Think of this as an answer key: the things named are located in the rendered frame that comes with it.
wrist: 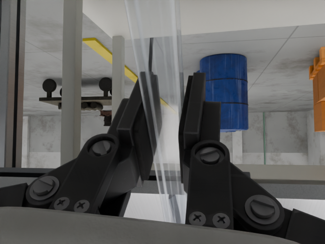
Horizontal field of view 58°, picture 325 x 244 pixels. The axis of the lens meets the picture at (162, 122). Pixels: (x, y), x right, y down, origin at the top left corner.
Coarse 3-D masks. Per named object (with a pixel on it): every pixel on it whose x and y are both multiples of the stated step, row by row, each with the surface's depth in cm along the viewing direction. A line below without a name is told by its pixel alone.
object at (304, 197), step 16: (0, 176) 27; (16, 176) 27; (32, 176) 27; (144, 192) 18; (272, 192) 17; (288, 192) 16; (304, 192) 16; (320, 192) 16; (128, 208) 20; (144, 208) 19; (160, 208) 19; (288, 208) 17; (304, 208) 17; (320, 208) 16
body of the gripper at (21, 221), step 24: (0, 216) 7; (24, 216) 7; (48, 216) 7; (72, 216) 7; (96, 216) 7; (0, 240) 7; (24, 240) 7; (48, 240) 6; (72, 240) 6; (96, 240) 6; (120, 240) 6; (144, 240) 6; (168, 240) 6; (192, 240) 6; (216, 240) 6; (240, 240) 6; (264, 240) 6; (288, 240) 6
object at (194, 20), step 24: (96, 0) 66; (120, 0) 66; (192, 0) 66; (216, 0) 66; (240, 0) 66; (264, 0) 66; (288, 0) 66; (312, 0) 66; (96, 24) 80; (120, 24) 79; (192, 24) 80; (216, 24) 80; (240, 24) 80; (264, 24) 80; (288, 24) 80
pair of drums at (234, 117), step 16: (208, 64) 320; (224, 64) 311; (240, 64) 315; (208, 80) 318; (224, 80) 310; (240, 80) 314; (208, 96) 318; (224, 96) 309; (240, 96) 312; (224, 112) 308; (240, 112) 311; (224, 128) 308; (240, 128) 311
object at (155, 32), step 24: (144, 0) 8; (168, 0) 8; (144, 24) 8; (168, 24) 8; (144, 48) 9; (168, 48) 9; (144, 72) 9; (168, 72) 9; (144, 96) 10; (168, 96) 10; (168, 120) 11; (168, 144) 12; (168, 168) 13; (168, 192) 14; (168, 216) 16
